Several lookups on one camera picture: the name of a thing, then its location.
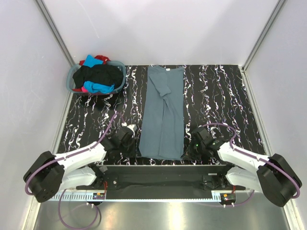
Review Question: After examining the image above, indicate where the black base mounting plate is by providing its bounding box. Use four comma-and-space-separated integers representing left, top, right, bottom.
78, 165, 244, 200

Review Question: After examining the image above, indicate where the red t shirt in basket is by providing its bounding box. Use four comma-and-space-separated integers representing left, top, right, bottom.
72, 55, 115, 94

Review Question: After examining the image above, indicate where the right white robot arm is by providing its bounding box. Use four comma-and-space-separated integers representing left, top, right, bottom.
182, 126, 302, 207

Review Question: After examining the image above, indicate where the grey blue t shirt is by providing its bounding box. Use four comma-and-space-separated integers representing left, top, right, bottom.
139, 66, 184, 160

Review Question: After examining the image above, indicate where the cyan t shirt in basket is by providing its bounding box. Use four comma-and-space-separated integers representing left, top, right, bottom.
83, 55, 115, 93

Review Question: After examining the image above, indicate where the teal plastic laundry basket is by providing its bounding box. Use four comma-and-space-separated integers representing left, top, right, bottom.
66, 61, 126, 95

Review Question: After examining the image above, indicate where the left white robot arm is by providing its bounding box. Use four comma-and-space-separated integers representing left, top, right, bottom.
23, 123, 137, 203

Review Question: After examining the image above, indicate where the black t shirt in basket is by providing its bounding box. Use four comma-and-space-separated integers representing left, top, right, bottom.
72, 64, 123, 89

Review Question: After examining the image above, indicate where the aluminium frame rail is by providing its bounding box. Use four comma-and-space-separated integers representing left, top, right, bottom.
32, 173, 292, 202

